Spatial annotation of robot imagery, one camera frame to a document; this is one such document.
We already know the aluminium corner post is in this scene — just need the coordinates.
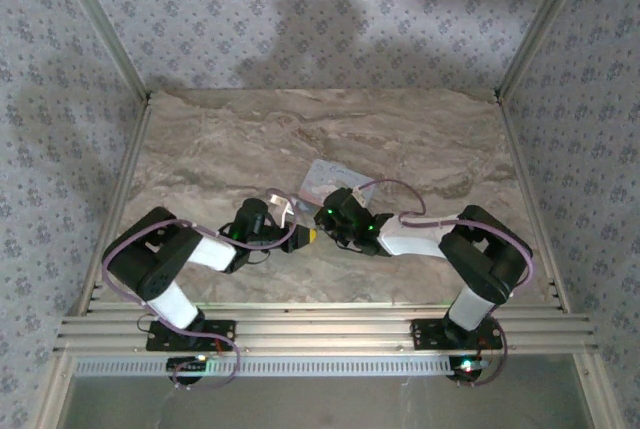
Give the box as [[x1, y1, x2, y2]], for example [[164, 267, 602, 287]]
[[49, 0, 152, 103], [493, 0, 597, 103]]

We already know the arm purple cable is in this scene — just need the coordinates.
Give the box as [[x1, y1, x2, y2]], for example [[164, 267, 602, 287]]
[[357, 177, 536, 389], [101, 191, 297, 393]]

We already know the aluminium table side rail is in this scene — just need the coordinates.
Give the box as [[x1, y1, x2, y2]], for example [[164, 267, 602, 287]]
[[67, 98, 154, 318], [497, 98, 574, 313]]

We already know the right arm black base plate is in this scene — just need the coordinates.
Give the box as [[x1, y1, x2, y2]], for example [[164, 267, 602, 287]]
[[408, 317, 504, 351]]

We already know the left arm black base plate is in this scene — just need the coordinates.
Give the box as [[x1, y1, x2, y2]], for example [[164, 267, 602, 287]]
[[145, 319, 237, 353]]

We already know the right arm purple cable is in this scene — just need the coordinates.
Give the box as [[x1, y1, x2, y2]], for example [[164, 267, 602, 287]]
[[357, 177, 536, 389]]

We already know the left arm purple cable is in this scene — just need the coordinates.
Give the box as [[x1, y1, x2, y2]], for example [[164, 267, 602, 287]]
[[101, 191, 297, 393]]

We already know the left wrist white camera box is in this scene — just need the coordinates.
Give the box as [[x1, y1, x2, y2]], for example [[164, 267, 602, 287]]
[[268, 190, 297, 226]]

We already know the aluminium mounting rail beam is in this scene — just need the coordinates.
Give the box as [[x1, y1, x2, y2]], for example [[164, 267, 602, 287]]
[[53, 313, 599, 354]]

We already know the grey slotted cable duct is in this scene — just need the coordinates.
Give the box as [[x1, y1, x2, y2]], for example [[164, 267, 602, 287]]
[[73, 354, 484, 379]]

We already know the clear plastic zip bag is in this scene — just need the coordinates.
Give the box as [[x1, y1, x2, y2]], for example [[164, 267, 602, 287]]
[[298, 158, 377, 216]]

